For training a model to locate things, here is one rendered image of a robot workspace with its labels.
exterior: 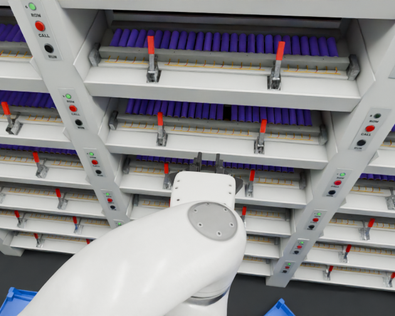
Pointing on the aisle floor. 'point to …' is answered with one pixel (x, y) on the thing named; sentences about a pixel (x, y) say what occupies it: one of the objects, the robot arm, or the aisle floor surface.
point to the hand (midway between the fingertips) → (207, 164)
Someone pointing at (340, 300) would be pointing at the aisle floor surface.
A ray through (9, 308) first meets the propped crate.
